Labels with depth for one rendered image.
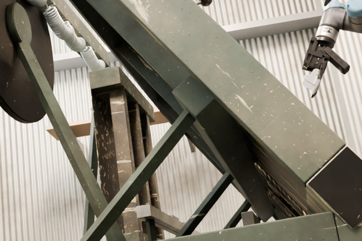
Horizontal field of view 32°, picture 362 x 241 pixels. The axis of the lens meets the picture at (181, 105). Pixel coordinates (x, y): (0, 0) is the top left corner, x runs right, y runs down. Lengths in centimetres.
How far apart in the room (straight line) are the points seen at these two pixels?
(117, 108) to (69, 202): 270
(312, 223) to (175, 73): 47
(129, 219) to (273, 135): 172
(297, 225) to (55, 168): 463
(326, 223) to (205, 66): 39
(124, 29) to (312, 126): 52
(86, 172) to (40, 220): 334
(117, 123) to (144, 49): 153
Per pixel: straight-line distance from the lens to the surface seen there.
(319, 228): 120
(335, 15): 234
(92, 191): 232
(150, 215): 217
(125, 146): 294
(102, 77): 300
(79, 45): 321
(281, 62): 577
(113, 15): 152
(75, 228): 557
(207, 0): 169
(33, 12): 291
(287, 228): 120
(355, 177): 121
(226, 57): 128
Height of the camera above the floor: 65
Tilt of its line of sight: 18 degrees up
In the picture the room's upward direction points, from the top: 9 degrees counter-clockwise
